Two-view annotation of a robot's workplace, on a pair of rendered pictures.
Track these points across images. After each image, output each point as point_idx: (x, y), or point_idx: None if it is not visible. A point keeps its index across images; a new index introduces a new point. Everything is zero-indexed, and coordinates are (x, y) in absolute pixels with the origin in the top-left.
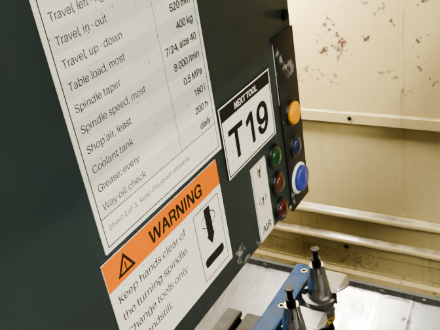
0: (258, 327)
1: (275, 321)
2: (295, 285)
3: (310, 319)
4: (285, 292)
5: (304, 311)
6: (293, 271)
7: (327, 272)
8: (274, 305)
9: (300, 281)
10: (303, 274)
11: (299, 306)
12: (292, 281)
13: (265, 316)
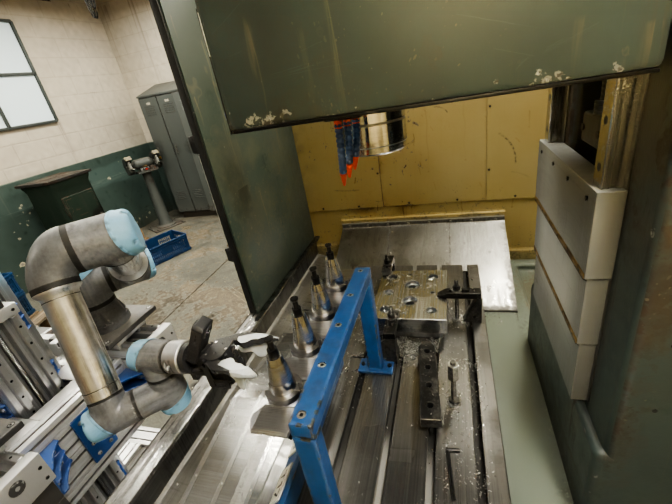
0: (338, 340)
1: (324, 347)
2: (309, 389)
3: (294, 365)
4: (320, 379)
5: (299, 371)
6: (315, 410)
7: (274, 427)
8: (329, 362)
9: (304, 397)
10: (301, 407)
11: (291, 318)
12: (314, 395)
13: (334, 350)
